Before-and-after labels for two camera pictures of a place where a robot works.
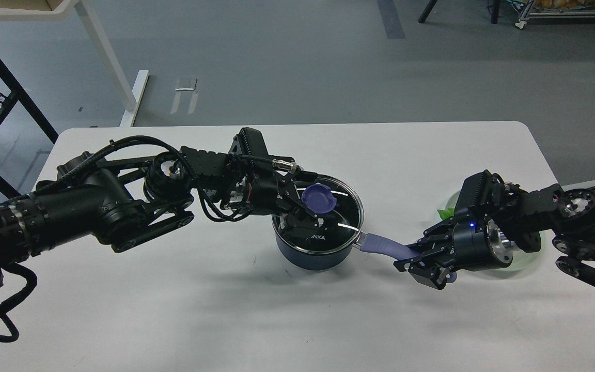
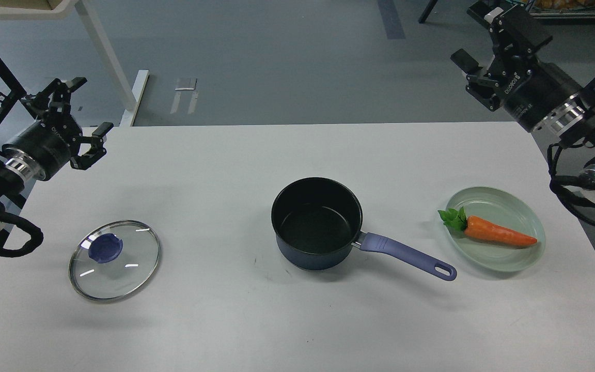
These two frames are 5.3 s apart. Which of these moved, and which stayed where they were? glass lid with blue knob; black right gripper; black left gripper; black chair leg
Moved: black right gripper; glass lid with blue knob; black left gripper
Stayed: black chair leg
